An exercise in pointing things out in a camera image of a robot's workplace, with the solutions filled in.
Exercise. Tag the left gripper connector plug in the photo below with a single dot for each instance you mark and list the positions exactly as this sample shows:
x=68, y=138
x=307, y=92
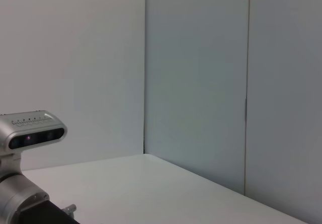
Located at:
x=70, y=208

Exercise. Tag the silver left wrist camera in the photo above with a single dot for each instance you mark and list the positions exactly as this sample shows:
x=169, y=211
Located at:
x=37, y=136

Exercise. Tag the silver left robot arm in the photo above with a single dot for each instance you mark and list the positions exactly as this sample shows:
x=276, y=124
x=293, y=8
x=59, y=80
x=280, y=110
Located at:
x=15, y=193

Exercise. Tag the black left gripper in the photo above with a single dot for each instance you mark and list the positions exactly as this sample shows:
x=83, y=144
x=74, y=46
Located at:
x=50, y=215

